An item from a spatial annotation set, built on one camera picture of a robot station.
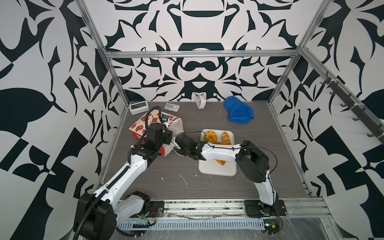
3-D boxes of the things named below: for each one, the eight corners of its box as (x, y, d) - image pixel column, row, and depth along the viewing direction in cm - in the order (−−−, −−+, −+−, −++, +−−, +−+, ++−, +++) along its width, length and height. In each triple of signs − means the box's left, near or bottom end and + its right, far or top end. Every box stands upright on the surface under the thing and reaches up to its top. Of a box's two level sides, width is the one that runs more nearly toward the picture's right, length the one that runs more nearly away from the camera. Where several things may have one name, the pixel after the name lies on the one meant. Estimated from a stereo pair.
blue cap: (227, 124, 110) (228, 119, 106) (222, 99, 127) (224, 93, 122) (253, 124, 110) (255, 119, 106) (245, 99, 127) (247, 93, 122)
